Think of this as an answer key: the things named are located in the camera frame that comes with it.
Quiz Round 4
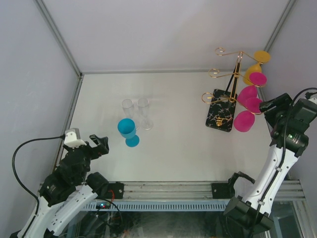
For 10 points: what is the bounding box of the cyan wine glass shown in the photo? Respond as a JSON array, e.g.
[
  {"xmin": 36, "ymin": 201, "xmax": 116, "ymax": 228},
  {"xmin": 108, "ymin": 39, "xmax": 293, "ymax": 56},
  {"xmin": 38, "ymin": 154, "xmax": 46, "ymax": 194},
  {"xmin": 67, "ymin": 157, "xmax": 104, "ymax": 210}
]
[{"xmin": 117, "ymin": 118, "xmax": 140, "ymax": 147}]

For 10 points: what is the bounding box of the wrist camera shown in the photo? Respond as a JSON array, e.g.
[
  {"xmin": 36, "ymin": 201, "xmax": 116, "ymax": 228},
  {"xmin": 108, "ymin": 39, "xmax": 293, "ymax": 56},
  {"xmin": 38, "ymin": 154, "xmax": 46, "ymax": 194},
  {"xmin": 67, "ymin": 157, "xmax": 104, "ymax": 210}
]
[
  {"xmin": 64, "ymin": 128, "xmax": 87, "ymax": 149},
  {"xmin": 305, "ymin": 92, "xmax": 317, "ymax": 104}
]

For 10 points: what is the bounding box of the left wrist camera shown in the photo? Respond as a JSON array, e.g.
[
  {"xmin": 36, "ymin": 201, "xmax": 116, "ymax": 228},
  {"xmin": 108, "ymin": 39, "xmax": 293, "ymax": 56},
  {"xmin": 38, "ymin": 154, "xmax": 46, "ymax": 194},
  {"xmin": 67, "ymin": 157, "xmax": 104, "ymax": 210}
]
[{"xmin": 64, "ymin": 128, "xmax": 87, "ymax": 149}]

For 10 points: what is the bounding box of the gold wire wine glass rack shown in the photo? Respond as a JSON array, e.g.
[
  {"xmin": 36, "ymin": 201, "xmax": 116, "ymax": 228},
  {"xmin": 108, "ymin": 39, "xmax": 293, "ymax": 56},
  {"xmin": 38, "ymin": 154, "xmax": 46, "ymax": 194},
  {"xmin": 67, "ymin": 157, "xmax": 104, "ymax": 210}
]
[{"xmin": 201, "ymin": 47, "xmax": 267, "ymax": 134}]

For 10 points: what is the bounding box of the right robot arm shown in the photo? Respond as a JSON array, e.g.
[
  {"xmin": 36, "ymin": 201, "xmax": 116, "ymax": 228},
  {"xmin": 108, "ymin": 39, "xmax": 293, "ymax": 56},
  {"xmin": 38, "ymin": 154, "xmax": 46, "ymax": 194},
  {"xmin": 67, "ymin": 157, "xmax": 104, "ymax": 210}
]
[{"xmin": 223, "ymin": 92, "xmax": 317, "ymax": 237}]

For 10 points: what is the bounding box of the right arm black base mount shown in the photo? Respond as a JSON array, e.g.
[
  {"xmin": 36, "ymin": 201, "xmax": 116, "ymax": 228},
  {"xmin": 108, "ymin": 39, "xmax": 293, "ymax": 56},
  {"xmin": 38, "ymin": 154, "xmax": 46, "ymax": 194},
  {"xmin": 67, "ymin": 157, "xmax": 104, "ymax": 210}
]
[{"xmin": 211, "ymin": 182, "xmax": 235, "ymax": 199}]

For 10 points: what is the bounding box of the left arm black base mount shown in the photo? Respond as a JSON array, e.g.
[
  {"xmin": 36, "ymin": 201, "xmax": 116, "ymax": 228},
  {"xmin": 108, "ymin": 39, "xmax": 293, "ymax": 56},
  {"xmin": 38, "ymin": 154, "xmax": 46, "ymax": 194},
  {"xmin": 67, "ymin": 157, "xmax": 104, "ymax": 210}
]
[{"xmin": 100, "ymin": 181, "xmax": 124, "ymax": 201}]

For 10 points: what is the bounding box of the blue slotted cable duct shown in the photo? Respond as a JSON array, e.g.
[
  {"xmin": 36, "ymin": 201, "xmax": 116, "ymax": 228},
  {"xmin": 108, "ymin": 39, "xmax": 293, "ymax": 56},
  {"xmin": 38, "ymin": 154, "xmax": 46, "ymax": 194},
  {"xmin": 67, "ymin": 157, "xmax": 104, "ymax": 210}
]
[{"xmin": 82, "ymin": 200, "xmax": 229, "ymax": 212}]

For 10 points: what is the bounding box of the aluminium front frame rail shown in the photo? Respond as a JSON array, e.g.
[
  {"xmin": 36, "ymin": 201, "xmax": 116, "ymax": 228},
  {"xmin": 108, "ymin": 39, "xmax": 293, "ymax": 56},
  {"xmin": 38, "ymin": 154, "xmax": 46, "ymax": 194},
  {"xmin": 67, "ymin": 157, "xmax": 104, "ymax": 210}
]
[{"xmin": 39, "ymin": 180, "xmax": 305, "ymax": 200}]

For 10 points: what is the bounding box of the yellow wine glass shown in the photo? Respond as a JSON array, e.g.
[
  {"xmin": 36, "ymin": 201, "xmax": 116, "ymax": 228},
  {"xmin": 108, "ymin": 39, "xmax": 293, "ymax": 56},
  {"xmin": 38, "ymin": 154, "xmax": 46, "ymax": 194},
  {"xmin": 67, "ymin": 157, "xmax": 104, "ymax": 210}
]
[{"xmin": 243, "ymin": 51, "xmax": 270, "ymax": 85}]

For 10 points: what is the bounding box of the pink wine glass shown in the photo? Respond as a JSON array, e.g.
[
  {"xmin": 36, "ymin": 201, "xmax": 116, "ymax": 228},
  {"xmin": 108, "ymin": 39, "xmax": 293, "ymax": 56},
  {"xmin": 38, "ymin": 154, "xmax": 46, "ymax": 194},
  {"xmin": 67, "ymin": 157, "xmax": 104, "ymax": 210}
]
[
  {"xmin": 233, "ymin": 97, "xmax": 262, "ymax": 132},
  {"xmin": 237, "ymin": 72, "xmax": 267, "ymax": 104}
]

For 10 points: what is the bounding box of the right camera black cable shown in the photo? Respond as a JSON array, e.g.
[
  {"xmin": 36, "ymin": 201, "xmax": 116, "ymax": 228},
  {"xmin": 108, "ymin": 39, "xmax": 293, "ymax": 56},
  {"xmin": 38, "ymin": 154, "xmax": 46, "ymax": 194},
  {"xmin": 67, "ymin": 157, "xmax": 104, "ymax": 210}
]
[{"xmin": 250, "ymin": 87, "xmax": 317, "ymax": 238}]

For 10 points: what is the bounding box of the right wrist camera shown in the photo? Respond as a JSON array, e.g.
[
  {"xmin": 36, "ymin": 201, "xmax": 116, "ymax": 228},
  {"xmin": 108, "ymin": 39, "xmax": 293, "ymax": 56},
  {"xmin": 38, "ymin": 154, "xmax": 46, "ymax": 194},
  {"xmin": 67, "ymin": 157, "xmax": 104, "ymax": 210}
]
[{"xmin": 305, "ymin": 92, "xmax": 317, "ymax": 104}]

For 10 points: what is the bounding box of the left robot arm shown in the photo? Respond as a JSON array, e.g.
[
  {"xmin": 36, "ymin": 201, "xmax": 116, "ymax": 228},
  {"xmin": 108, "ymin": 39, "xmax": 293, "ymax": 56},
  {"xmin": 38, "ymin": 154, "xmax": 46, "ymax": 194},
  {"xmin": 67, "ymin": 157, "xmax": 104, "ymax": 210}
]
[{"xmin": 11, "ymin": 131, "xmax": 109, "ymax": 238}]

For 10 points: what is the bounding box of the clear champagne flute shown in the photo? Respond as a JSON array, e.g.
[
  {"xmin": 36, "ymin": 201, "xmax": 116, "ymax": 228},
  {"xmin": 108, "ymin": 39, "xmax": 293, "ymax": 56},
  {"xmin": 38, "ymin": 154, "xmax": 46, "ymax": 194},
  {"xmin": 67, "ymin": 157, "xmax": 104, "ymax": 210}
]
[
  {"xmin": 121, "ymin": 99, "xmax": 140, "ymax": 130},
  {"xmin": 137, "ymin": 98, "xmax": 154, "ymax": 130}
]

